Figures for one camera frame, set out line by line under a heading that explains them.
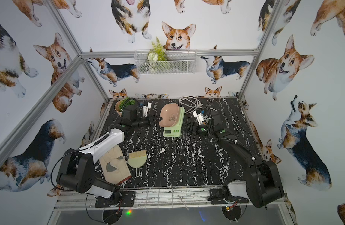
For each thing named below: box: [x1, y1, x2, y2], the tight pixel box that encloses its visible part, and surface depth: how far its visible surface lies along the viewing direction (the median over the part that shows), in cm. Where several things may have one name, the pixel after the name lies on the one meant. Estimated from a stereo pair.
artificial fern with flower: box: [147, 36, 168, 73], surface depth 84 cm
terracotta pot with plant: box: [114, 97, 136, 117], surface depth 105 cm
